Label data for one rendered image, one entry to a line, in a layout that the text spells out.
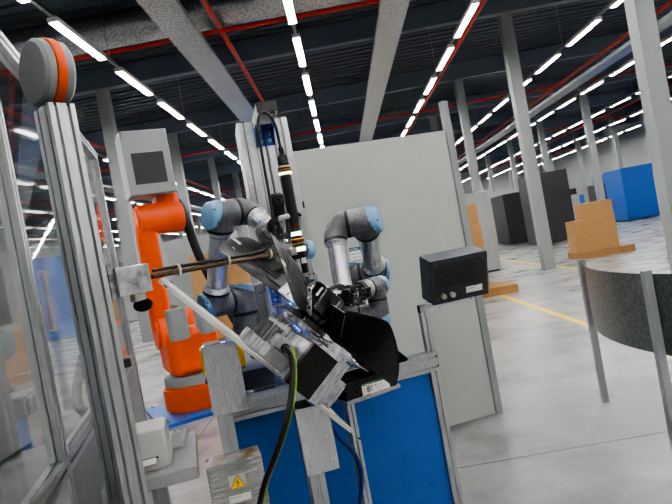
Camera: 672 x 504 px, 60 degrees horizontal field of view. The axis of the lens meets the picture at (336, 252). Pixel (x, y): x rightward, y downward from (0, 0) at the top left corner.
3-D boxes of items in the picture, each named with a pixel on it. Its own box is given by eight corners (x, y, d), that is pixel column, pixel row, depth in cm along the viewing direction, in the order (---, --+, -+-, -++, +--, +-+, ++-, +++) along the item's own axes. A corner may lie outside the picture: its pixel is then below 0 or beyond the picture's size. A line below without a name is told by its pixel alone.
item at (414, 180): (338, 458, 373) (276, 121, 370) (336, 456, 378) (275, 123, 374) (503, 412, 403) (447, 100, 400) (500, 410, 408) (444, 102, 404)
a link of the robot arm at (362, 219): (358, 270, 283) (342, 204, 237) (388, 265, 282) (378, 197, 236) (362, 292, 276) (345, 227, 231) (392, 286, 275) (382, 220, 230)
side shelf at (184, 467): (102, 504, 146) (100, 492, 146) (119, 459, 181) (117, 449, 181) (199, 478, 152) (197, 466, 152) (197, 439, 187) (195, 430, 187)
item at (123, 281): (115, 301, 137) (109, 265, 136) (101, 303, 141) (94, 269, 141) (154, 293, 144) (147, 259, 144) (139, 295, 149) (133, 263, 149)
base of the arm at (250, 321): (232, 333, 272) (228, 313, 272) (264, 327, 275) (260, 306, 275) (232, 338, 257) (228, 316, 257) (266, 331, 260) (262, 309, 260)
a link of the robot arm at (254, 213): (250, 215, 259) (315, 266, 227) (228, 218, 252) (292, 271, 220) (253, 191, 254) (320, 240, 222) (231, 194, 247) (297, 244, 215)
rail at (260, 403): (220, 425, 215) (216, 404, 215) (219, 423, 219) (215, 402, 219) (439, 370, 238) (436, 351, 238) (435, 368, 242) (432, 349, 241)
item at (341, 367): (319, 406, 152) (306, 396, 149) (306, 393, 159) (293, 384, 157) (350, 366, 154) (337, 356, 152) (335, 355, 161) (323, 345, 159)
